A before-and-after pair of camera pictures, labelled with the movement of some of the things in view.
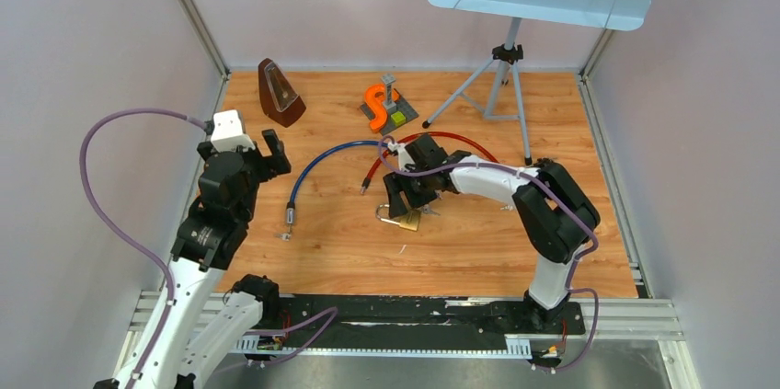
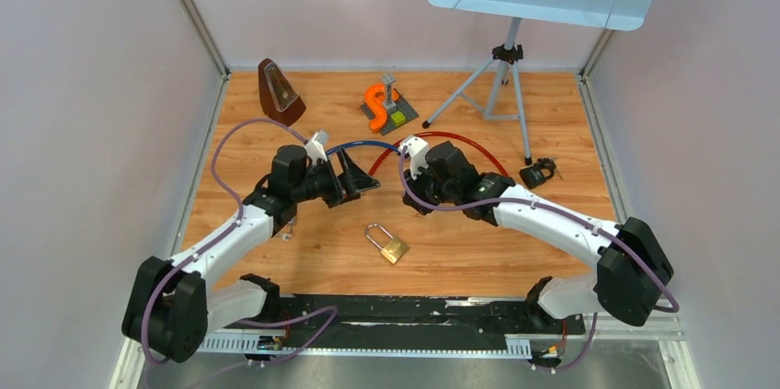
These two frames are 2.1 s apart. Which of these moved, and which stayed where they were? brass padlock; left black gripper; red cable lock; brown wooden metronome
Moved: left black gripper; brass padlock
Stayed: red cable lock; brown wooden metronome
